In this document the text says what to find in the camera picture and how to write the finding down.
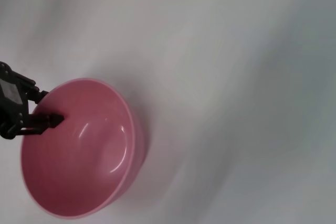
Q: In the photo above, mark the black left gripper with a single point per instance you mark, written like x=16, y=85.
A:
x=10, y=103

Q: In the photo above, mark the pink plastic bowl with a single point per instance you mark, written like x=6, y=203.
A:
x=78, y=155

